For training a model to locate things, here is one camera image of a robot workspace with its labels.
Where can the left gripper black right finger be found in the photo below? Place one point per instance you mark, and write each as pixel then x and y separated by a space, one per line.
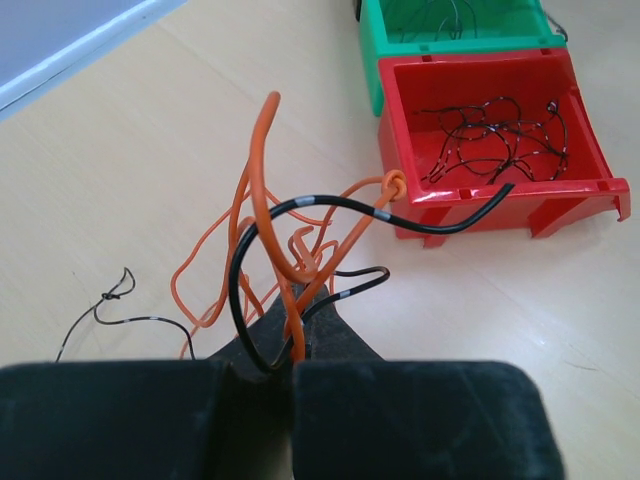
pixel 334 430

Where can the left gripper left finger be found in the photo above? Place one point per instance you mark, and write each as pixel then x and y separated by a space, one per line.
pixel 251 438

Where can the red plastic bin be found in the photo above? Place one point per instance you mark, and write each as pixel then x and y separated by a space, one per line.
pixel 461 126

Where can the green plastic bin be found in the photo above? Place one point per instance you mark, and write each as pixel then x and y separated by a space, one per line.
pixel 423 27

